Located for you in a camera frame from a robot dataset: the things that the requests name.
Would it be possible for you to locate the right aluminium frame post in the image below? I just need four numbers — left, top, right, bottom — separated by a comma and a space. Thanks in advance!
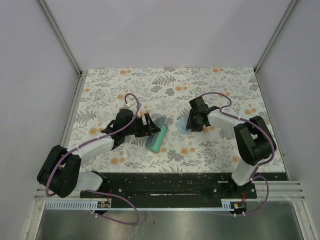
253, 0, 300, 75

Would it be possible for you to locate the floral patterned table mat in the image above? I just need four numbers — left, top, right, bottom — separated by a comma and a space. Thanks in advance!
67, 67, 270, 173

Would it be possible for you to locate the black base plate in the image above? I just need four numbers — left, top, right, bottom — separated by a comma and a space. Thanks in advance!
79, 172, 257, 203

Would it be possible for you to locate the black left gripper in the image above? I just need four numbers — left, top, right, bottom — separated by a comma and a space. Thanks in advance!
124, 113, 161, 138

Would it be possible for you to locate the grey-blue glasses case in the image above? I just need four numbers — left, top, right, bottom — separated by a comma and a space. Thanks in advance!
145, 117, 168, 153

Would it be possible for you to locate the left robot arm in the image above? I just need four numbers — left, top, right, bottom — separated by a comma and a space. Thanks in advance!
37, 109, 166, 198

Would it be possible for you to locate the left aluminium frame post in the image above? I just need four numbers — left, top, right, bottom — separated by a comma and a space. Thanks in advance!
36, 0, 83, 76

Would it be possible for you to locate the white slotted cable duct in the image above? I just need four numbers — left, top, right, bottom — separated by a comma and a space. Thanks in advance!
45, 197, 247, 211

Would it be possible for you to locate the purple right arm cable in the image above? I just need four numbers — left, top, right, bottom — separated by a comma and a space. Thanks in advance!
197, 91, 278, 217

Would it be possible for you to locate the aluminium frame post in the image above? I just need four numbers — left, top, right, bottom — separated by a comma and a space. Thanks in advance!
253, 0, 300, 75
36, 0, 83, 76

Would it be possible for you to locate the aluminium rail profile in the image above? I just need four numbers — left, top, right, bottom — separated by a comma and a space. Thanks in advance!
33, 180, 305, 201

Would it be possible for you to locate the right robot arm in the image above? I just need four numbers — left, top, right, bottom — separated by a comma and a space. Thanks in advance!
186, 96, 277, 198

